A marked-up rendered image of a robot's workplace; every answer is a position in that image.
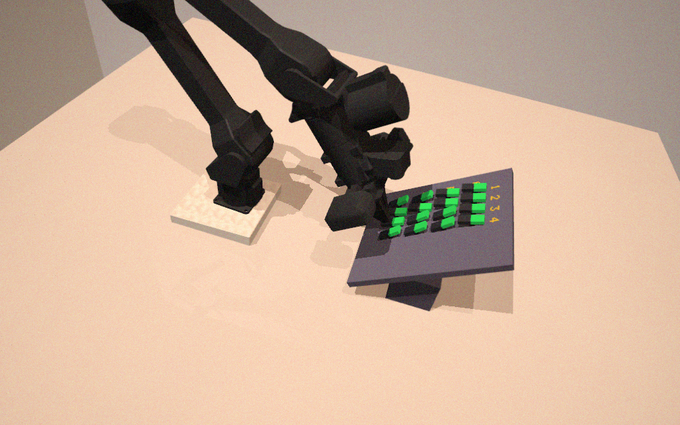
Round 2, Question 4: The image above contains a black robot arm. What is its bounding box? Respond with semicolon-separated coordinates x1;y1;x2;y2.
102;0;414;215

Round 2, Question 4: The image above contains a grey switch panel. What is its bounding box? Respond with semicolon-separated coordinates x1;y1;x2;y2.
347;168;515;311

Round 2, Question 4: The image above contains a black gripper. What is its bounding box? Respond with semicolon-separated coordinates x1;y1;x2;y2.
320;130;390;232

